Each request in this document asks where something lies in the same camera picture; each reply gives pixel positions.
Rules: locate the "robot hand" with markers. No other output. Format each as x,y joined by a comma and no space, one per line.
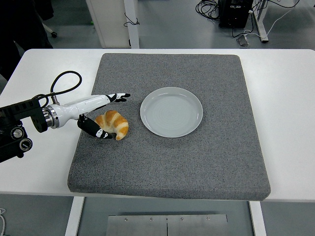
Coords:
81,107

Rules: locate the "croissant bread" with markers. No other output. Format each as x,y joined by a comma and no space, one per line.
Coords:
118,123

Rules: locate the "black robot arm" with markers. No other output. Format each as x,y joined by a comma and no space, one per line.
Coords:
14,110

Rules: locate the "light grey round plate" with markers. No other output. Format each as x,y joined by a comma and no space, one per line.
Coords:
172,115

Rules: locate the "grey metal plate with screws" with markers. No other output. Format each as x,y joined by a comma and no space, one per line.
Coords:
147,226

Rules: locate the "office chair base with caster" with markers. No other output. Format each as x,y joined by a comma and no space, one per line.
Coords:
49,28

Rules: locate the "white cabinet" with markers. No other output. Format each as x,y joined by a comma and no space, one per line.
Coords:
108,24

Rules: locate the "person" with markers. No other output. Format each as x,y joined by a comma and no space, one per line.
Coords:
14,29

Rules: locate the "grey speckled mat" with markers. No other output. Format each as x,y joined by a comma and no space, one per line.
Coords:
172,167

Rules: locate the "white table leg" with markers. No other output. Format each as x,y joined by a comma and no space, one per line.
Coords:
73,216
258,221

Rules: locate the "clear plastic item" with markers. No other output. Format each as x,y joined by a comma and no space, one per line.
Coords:
243,41

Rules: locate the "black computer box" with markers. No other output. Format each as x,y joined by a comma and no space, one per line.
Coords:
233,14

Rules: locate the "white desk frame leg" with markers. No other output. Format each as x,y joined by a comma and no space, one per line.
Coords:
262,27

